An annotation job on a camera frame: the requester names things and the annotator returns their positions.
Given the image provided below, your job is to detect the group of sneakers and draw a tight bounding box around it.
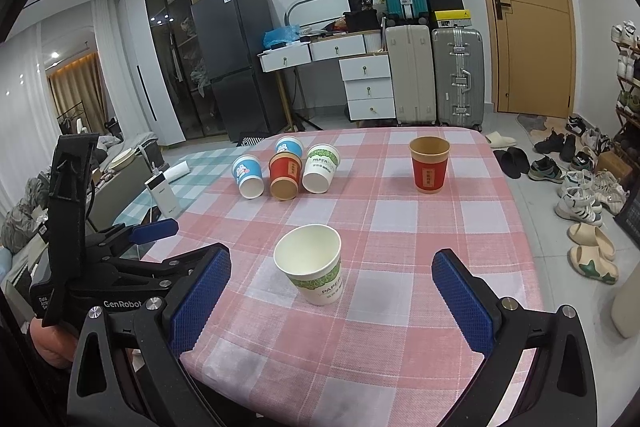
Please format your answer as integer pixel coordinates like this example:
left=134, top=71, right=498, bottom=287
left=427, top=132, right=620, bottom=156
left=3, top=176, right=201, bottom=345
left=527, top=114, right=628, bottom=228

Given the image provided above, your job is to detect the small cardboard box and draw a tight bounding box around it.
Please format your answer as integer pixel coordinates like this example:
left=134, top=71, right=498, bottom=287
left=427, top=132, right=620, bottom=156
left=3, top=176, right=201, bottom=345
left=595, top=151, right=633, bottom=188

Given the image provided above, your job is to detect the grey arched frame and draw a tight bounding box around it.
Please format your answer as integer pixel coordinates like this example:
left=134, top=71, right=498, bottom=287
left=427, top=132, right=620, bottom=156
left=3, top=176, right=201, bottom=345
left=285, top=0, right=352, bottom=34

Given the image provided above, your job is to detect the grey sofa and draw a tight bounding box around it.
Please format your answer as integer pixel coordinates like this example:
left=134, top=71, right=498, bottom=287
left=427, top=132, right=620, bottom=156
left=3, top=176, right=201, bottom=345
left=87, top=132, right=166, bottom=230

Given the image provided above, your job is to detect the blue cartoon print paper cup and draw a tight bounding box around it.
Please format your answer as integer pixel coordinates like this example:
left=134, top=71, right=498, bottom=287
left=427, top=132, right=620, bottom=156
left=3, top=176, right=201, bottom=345
left=231, top=154, right=264, bottom=200
left=275, top=136, right=304, bottom=158

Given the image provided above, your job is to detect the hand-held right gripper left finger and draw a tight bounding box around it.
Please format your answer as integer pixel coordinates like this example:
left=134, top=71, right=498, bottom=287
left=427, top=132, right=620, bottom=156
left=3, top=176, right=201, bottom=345
left=67, top=243, right=232, bottom=427

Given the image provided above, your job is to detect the black slipper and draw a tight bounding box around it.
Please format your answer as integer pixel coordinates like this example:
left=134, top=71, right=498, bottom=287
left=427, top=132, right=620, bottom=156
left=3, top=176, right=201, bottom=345
left=492, top=148, right=522, bottom=179
left=505, top=147, right=531, bottom=172

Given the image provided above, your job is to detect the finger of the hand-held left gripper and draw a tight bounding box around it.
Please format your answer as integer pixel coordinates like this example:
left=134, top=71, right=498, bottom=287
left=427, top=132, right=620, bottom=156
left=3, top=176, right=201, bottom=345
left=102, top=244, right=217, bottom=301
left=84, top=217, right=180, bottom=259

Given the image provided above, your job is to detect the grey clothes pile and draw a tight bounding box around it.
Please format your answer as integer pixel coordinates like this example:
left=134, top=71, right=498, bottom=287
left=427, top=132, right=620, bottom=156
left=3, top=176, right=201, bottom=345
left=0, top=177, right=51, bottom=258

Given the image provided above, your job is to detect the white cable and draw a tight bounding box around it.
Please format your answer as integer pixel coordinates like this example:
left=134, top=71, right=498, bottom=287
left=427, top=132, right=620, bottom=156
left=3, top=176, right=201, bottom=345
left=139, top=143, right=161, bottom=180

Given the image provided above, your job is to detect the white power bank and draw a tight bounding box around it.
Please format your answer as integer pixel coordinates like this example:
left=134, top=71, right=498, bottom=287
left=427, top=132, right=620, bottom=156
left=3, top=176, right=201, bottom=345
left=145, top=174, right=182, bottom=218

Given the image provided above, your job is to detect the dark glass door cabinet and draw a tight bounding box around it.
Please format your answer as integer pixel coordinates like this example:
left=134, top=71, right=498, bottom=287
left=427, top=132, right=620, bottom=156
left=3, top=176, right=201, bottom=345
left=141, top=0, right=221, bottom=142

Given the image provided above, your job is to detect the beige suitcase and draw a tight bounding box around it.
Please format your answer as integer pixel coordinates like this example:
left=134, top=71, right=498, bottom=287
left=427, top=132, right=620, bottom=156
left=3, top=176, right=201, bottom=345
left=385, top=24, right=437, bottom=126

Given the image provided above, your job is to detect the beige slide sandal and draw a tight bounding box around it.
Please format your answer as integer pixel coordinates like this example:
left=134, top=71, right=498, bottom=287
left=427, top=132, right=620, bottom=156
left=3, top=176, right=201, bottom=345
left=570, top=246, right=620, bottom=285
left=566, top=222, right=617, bottom=262

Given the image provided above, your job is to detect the white desk with drawers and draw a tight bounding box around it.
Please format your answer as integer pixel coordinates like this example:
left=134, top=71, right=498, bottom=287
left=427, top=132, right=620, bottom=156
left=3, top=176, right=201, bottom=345
left=257, top=29, right=397, bottom=128

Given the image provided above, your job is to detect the pink checked tablecloth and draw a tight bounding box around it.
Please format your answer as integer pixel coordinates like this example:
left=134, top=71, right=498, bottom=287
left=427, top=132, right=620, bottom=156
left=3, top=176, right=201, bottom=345
left=177, top=126, right=556, bottom=410

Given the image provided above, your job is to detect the black bag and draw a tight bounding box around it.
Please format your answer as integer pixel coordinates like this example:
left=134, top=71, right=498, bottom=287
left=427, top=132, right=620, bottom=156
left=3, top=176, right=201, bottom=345
left=344, top=0, right=383, bottom=32

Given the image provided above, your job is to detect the white wardrobe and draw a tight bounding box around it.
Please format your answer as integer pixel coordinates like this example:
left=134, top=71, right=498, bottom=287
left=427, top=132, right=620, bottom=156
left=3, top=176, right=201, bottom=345
left=120, top=0, right=187, bottom=148

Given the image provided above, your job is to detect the white sheer curtain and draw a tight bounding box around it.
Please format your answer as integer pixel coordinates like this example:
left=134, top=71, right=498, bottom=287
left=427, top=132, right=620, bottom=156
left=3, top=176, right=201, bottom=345
left=91, top=0, right=151, bottom=142

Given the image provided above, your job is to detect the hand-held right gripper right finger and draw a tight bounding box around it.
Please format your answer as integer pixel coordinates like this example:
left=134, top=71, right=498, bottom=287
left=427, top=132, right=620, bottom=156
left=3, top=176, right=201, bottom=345
left=432, top=249, right=599, bottom=427

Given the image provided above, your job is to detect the shoe rack with shoes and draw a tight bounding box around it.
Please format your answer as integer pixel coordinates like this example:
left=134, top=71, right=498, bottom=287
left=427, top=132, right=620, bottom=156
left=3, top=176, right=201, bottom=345
left=610, top=21, right=640, bottom=158

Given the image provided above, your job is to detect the yellow and black shoe box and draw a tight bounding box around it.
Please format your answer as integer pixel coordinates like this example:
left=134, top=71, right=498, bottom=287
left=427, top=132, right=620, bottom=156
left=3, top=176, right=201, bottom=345
left=431, top=9, right=473, bottom=29

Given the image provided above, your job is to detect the black white striped mat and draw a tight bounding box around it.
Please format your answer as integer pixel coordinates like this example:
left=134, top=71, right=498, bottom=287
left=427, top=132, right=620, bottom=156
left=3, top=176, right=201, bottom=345
left=237, top=132, right=273, bottom=148

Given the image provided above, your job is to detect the grey doormat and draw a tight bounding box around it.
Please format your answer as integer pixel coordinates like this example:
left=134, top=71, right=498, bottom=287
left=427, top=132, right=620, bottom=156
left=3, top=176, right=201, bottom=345
left=516, top=113, right=556, bottom=136

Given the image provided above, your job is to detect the dark grey refrigerator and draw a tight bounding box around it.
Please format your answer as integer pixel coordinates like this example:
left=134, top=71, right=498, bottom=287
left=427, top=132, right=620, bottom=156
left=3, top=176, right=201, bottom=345
left=190, top=0, right=287, bottom=144

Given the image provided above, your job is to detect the wooden door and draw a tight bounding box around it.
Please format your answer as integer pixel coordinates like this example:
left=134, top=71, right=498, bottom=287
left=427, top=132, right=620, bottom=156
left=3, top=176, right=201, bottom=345
left=460, top=0, right=576, bottom=118

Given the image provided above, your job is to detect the silver suitcase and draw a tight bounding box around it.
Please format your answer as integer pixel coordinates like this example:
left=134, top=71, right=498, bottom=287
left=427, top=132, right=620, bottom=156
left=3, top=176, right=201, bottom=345
left=431, top=27, right=486, bottom=132

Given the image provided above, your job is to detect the red paper cup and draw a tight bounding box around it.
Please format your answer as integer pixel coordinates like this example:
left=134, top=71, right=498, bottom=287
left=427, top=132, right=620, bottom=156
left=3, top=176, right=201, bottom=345
left=409, top=136, right=451, bottom=195
left=268, top=153, right=302, bottom=201

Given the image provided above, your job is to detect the green checked cloth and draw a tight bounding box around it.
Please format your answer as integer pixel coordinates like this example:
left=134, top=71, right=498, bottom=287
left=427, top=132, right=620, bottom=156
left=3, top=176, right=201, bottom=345
left=112, top=146, right=253, bottom=253

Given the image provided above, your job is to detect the blue plastic bag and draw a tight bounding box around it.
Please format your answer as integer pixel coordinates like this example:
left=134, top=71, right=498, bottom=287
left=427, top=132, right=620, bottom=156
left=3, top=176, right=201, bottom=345
left=263, top=26, right=301, bottom=50

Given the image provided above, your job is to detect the beige slipper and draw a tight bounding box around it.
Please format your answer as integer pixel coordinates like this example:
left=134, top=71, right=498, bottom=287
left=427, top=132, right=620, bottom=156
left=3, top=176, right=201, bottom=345
left=484, top=131, right=518, bottom=148

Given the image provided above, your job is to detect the person's left hand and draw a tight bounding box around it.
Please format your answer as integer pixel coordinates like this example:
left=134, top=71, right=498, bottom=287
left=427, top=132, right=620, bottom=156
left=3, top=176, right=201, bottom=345
left=29, top=317, right=78, bottom=373

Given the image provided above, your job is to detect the white cup green leaf print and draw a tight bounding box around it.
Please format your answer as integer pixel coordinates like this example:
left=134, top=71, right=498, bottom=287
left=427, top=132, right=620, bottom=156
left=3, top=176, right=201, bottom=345
left=273, top=224, right=343, bottom=306
left=301, top=144, right=342, bottom=194

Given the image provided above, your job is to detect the brown curtain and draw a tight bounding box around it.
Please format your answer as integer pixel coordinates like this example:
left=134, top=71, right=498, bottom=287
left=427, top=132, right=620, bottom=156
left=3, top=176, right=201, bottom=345
left=47, top=56, right=108, bottom=134

